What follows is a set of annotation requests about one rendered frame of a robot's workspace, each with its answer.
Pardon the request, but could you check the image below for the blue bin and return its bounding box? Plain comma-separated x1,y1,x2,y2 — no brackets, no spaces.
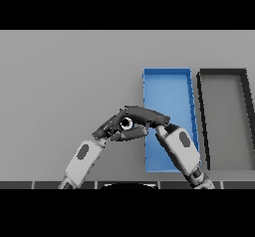
142,67,202,173

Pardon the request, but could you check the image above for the dark grey bin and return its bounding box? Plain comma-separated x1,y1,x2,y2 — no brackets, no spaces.
195,68,255,172

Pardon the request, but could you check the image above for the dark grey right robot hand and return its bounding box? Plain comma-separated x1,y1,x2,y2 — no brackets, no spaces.
110,105,171,142

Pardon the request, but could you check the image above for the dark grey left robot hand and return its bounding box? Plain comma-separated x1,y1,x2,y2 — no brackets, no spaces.
91,109,129,141

